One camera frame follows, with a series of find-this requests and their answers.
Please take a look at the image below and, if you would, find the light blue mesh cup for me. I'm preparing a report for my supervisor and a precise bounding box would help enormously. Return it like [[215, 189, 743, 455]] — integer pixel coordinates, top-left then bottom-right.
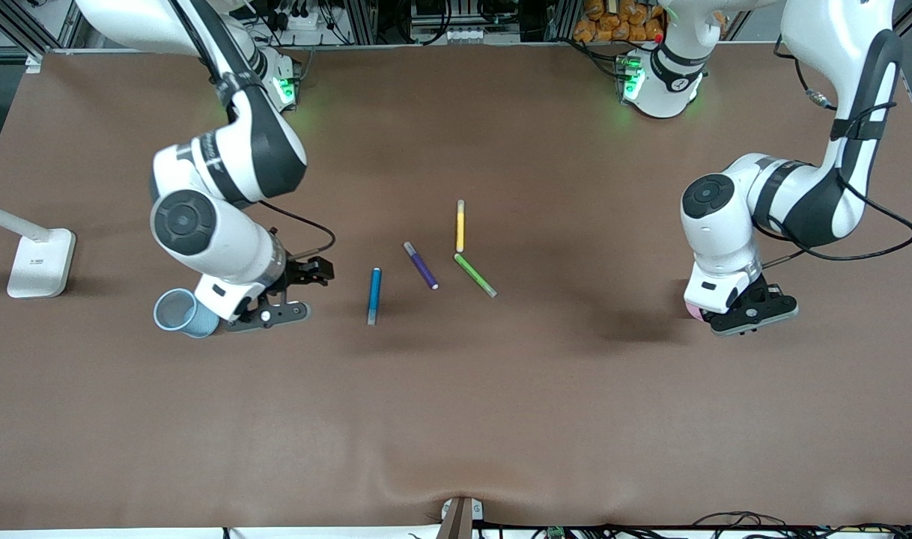
[[153, 288, 221, 339]]

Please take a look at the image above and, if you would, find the purple marker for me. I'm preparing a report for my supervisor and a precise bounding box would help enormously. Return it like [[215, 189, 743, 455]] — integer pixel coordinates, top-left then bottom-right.
[[404, 241, 440, 290]]

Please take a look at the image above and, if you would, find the green marker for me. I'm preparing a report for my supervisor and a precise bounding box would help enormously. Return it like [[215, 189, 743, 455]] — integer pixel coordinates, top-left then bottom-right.
[[454, 253, 498, 299]]

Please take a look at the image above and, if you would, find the white power strip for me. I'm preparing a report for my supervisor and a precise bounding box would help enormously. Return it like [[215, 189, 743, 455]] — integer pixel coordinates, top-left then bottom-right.
[[280, 7, 327, 31]]

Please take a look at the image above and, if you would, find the pile of orange bags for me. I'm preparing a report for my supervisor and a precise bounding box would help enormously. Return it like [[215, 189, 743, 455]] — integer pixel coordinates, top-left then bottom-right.
[[574, 0, 663, 43]]

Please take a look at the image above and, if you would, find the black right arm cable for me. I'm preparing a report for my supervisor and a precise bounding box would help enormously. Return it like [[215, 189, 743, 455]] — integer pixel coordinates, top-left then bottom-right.
[[258, 198, 337, 261]]

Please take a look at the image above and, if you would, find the metal bracket at table edge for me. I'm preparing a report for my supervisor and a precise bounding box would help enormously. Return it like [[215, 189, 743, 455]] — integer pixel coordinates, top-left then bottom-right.
[[436, 496, 484, 539]]

